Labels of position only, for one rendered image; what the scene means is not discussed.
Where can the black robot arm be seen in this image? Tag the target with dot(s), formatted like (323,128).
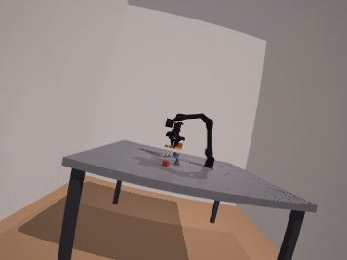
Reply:
(209,124)

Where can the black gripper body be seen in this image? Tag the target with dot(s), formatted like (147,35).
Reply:
(178,137)

